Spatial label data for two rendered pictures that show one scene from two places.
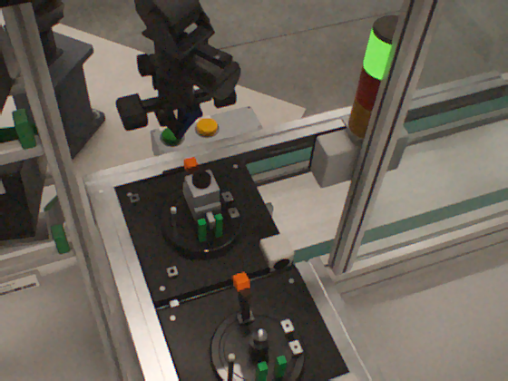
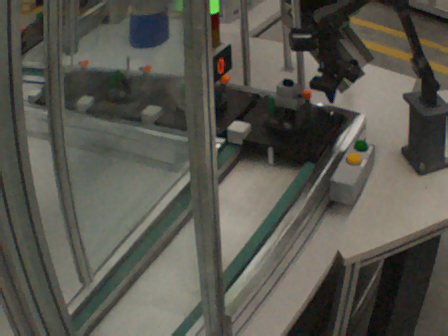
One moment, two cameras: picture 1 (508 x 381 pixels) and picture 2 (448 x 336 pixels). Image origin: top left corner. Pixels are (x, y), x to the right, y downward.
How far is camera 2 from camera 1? 2.32 m
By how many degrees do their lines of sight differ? 86
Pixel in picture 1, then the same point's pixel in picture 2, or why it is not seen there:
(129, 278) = not seen: hidden behind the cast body
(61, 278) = not seen: hidden behind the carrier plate
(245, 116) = (347, 178)
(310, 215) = (252, 182)
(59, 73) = (412, 100)
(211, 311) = (237, 104)
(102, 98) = (435, 182)
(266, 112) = (363, 238)
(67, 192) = not seen: outside the picture
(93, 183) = (358, 116)
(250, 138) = (328, 170)
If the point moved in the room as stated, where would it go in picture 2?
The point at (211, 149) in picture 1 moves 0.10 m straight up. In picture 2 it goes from (337, 154) to (337, 119)
